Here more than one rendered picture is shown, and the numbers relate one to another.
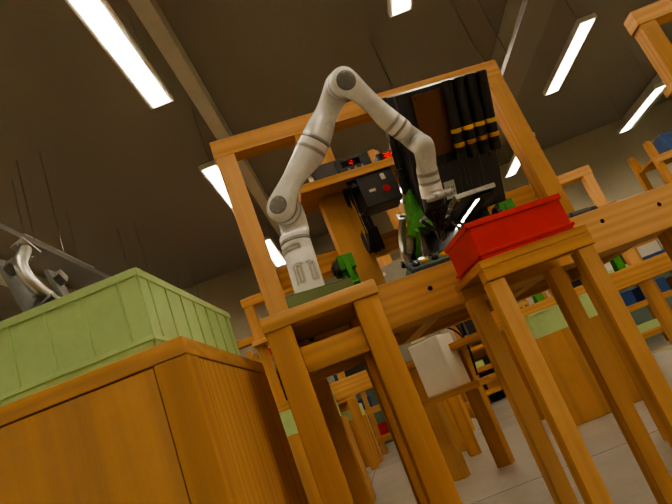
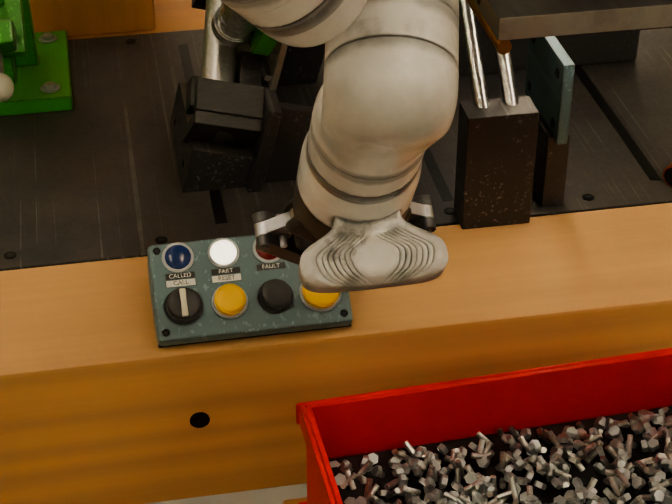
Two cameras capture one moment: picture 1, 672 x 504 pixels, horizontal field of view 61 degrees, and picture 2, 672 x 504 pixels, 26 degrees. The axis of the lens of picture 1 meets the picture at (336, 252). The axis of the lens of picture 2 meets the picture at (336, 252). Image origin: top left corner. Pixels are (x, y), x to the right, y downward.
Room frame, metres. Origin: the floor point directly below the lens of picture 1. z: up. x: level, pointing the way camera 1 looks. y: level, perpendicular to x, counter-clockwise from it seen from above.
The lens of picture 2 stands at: (1.00, -0.34, 1.58)
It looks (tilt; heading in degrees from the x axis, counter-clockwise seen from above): 34 degrees down; 359
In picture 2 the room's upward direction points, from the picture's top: straight up
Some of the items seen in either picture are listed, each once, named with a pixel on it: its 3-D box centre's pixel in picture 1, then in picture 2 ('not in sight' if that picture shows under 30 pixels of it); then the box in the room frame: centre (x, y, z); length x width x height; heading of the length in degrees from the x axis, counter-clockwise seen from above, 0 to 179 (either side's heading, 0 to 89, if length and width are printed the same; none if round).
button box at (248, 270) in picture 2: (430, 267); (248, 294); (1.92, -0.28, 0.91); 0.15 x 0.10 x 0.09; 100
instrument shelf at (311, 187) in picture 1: (390, 172); not in sight; (2.50, -0.37, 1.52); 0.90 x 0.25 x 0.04; 100
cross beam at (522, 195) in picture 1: (410, 235); not in sight; (2.61, -0.35, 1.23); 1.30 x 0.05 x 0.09; 100
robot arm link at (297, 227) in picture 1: (289, 221); not in sight; (1.63, 0.10, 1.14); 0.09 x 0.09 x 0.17; 77
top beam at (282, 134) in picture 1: (360, 111); not in sight; (2.54, -0.37, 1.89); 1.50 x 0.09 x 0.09; 100
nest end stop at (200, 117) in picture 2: not in sight; (222, 131); (2.11, -0.25, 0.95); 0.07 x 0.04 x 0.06; 100
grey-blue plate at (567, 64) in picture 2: not in sight; (545, 113); (2.10, -0.53, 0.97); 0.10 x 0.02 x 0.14; 10
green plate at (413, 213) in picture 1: (418, 216); not in sight; (2.17, -0.35, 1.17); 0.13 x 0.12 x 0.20; 100
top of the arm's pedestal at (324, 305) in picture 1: (320, 317); not in sight; (1.62, 0.11, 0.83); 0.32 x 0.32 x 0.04; 7
